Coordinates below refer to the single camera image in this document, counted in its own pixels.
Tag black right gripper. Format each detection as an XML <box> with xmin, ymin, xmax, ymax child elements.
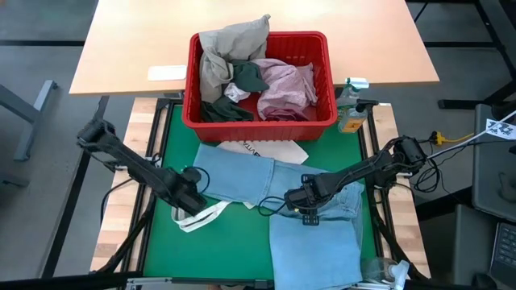
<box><xmin>284</xmin><ymin>173</ymin><xmax>323</xmax><ymax>226</ymax></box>

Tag light blue denim jeans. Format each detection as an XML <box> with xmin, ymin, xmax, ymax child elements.
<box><xmin>192</xmin><ymin>143</ymin><xmax>366</xmax><ymax>259</ymax></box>

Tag white printed tote bag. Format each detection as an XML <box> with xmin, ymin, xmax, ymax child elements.
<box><xmin>171</xmin><ymin>139</ymin><xmax>310</xmax><ymax>234</ymax></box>

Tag dark green garment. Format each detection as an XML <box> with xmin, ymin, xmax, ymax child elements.
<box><xmin>200</xmin><ymin>59</ymin><xmax>270</xmax><ymax>123</ymax></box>

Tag red plastic laundry basket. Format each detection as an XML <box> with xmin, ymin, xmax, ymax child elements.
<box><xmin>181</xmin><ymin>31</ymin><xmax>339</xmax><ymax>143</ymax></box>

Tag green table mat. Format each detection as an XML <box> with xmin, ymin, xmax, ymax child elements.
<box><xmin>143</xmin><ymin>104</ymin><xmax>378</xmax><ymax>283</ymax></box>

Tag silver aluminium bar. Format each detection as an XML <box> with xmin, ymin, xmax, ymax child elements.
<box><xmin>124</xmin><ymin>276</ymin><xmax>398</xmax><ymax>290</ymax></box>

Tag pump bottle with orange liquid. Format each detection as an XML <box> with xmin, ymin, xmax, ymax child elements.
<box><xmin>337</xmin><ymin>99</ymin><xmax>379</xmax><ymax>135</ymax></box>

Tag clear plastic spray bottle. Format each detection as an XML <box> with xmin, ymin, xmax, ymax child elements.
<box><xmin>360</xmin><ymin>257</ymin><xmax>411</xmax><ymax>288</ymax></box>

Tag spray bottle with white trigger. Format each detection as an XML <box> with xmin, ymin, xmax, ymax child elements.
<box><xmin>334</xmin><ymin>77</ymin><xmax>370</xmax><ymax>110</ymax></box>

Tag pale pink garment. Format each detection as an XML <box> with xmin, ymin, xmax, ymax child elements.
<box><xmin>252</xmin><ymin>58</ymin><xmax>318</xmax><ymax>122</ymax></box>

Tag small white cloth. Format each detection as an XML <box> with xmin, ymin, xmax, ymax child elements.
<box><xmin>223</xmin><ymin>82</ymin><xmax>252</xmax><ymax>103</ymax></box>

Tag white paper label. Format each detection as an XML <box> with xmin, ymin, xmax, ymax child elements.
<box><xmin>147</xmin><ymin>64</ymin><xmax>188</xmax><ymax>81</ymax></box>

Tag grey beige garment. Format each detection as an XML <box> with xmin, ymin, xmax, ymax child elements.
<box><xmin>198</xmin><ymin>14</ymin><xmax>272</xmax><ymax>104</ymax></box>

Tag light wooden desk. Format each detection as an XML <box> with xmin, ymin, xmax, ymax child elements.
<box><xmin>69</xmin><ymin>0</ymin><xmax>440</xmax><ymax>97</ymax></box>

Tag grey metal desk leg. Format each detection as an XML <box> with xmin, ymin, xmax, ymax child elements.
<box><xmin>0</xmin><ymin>79</ymin><xmax>58</xmax><ymax>163</ymax></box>

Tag grey plastic cabinet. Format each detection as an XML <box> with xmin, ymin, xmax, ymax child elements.
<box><xmin>471</xmin><ymin>103</ymin><xmax>516</xmax><ymax>223</ymax></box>

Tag white printed tag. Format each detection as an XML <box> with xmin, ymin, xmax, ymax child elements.
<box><xmin>485</xmin><ymin>118</ymin><xmax>516</xmax><ymax>141</ymax></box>

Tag black keyboard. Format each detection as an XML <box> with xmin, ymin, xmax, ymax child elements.
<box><xmin>489</xmin><ymin>222</ymin><xmax>516</xmax><ymax>283</ymax></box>

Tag black metal table frame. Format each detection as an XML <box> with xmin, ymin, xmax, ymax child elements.
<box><xmin>90</xmin><ymin>96</ymin><xmax>431</xmax><ymax>283</ymax></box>

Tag black metal desk frame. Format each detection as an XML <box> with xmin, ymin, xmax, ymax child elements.
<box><xmin>405</xmin><ymin>0</ymin><xmax>516</xmax><ymax>110</ymax></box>

